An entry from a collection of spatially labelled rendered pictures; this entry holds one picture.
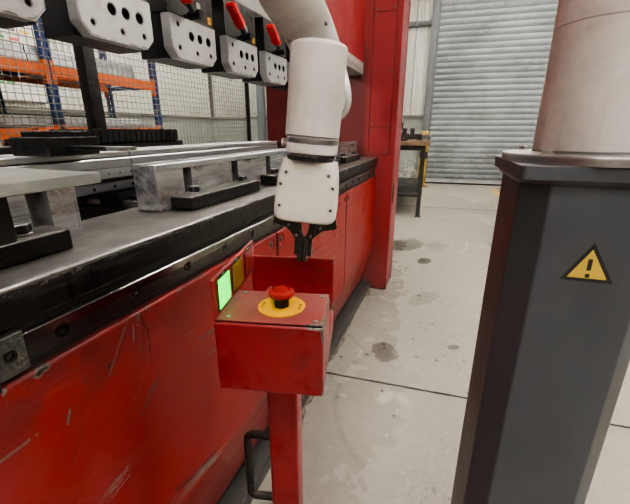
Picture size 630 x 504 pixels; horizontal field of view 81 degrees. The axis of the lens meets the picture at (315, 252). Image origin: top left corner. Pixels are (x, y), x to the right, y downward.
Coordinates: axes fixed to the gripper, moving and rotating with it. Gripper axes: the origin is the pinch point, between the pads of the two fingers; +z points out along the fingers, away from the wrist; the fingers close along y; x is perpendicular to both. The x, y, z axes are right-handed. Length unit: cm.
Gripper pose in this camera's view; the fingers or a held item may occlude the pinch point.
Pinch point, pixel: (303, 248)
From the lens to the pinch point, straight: 63.6
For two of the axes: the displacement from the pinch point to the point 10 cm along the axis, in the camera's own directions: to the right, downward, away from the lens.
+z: -0.9, 9.4, 3.2
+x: 1.2, -3.1, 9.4
